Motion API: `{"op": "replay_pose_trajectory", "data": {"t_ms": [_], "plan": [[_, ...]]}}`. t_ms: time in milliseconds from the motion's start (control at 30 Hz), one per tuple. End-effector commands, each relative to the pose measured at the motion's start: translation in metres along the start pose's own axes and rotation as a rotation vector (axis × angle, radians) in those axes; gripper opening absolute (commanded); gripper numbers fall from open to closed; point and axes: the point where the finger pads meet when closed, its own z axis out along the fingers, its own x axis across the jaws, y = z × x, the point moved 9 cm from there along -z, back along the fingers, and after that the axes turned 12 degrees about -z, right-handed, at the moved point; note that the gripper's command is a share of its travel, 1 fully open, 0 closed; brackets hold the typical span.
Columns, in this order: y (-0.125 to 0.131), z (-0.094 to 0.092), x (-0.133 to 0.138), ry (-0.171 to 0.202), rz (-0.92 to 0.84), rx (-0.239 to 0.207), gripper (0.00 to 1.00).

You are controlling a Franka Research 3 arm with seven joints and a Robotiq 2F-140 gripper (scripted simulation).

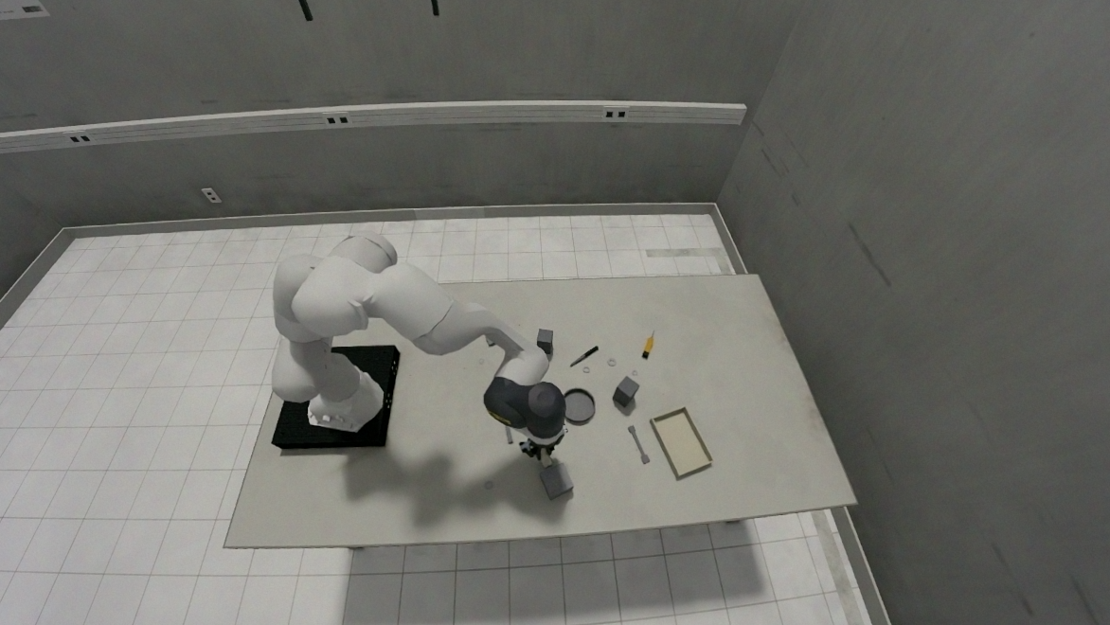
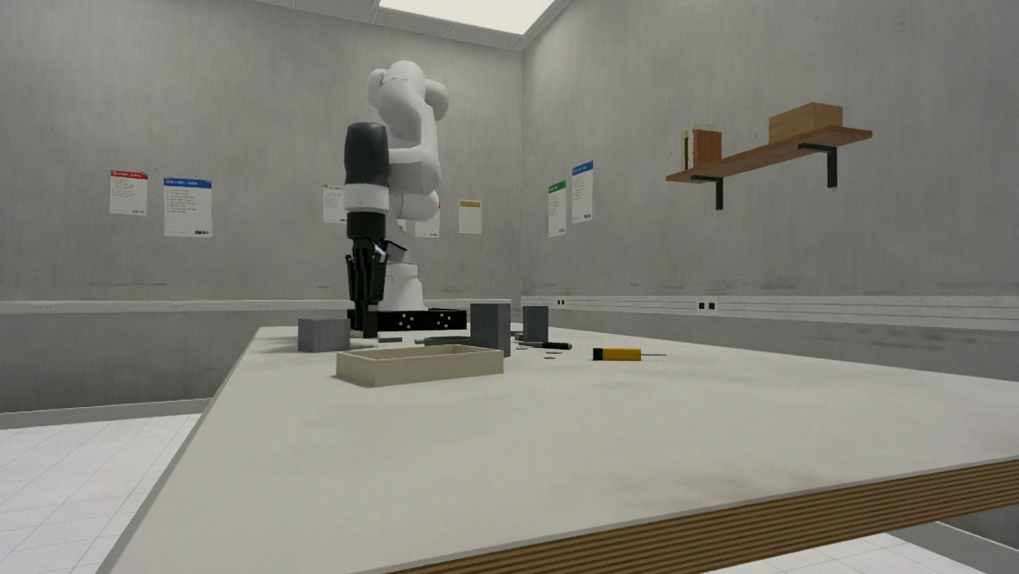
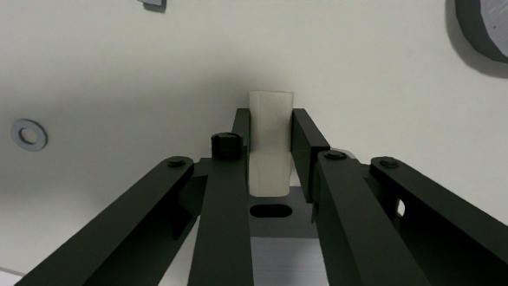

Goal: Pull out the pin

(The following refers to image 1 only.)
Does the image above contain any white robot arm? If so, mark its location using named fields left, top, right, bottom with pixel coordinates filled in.
left=272, top=230, right=567, bottom=445

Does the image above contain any beige shallow open tray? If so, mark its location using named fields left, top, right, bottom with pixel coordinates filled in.
left=649, top=406, right=715, bottom=477

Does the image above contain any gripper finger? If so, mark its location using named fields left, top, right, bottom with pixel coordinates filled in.
left=546, top=424, right=568, bottom=455
left=519, top=441, right=542, bottom=461

